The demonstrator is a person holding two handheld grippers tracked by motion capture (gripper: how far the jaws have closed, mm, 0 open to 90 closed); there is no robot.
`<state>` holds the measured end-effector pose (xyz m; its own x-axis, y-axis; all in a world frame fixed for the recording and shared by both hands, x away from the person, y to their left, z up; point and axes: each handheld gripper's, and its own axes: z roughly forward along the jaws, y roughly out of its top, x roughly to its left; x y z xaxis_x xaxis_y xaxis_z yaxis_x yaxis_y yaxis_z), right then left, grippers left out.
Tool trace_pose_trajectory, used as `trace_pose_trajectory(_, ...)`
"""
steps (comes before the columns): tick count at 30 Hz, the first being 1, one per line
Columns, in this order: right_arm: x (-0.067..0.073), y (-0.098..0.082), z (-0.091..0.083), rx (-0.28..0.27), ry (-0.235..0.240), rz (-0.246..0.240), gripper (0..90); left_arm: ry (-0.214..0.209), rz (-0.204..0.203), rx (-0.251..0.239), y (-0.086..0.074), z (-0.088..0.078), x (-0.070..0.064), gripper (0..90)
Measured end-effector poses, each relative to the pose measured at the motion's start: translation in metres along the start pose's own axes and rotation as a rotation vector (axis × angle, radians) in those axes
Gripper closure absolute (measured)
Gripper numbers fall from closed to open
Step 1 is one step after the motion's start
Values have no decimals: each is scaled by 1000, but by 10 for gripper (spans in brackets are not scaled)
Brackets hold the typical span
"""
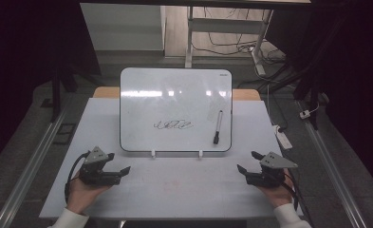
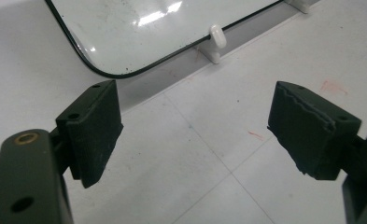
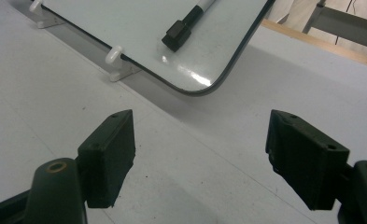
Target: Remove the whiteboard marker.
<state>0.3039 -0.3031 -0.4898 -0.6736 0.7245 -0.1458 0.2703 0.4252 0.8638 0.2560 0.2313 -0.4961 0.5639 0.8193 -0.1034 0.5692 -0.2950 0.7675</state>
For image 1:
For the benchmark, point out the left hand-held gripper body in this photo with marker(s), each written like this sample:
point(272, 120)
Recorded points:
point(96, 174)

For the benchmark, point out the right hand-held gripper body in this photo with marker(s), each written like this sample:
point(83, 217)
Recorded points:
point(269, 177)

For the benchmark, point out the white marker with black cap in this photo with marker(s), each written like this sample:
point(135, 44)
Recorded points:
point(218, 125)

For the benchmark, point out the white whiteboard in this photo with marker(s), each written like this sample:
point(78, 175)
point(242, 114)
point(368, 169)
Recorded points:
point(174, 95)

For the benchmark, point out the person's right hand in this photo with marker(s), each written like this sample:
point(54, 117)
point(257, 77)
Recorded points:
point(280, 195)

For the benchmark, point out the person's left hand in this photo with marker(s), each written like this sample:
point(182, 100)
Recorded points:
point(79, 196)

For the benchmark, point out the white whiteboard stand foot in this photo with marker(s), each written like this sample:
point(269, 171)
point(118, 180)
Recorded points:
point(201, 154)
point(153, 154)

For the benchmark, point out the wooden board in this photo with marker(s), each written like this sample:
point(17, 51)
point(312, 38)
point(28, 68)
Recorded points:
point(106, 92)

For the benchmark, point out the black metal stand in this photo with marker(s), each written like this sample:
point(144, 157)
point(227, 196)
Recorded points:
point(56, 91)
point(312, 95)

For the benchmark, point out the dark curtain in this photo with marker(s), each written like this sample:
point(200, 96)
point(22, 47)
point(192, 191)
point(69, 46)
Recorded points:
point(355, 79)
point(19, 63)

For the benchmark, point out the black floor bracket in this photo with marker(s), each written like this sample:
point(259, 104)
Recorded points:
point(64, 133)

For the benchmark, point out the metal floor rail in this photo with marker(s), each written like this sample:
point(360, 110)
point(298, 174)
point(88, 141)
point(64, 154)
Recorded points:
point(332, 171)
point(29, 171)

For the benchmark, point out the white frame desk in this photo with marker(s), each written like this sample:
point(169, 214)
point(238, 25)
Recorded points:
point(225, 26)

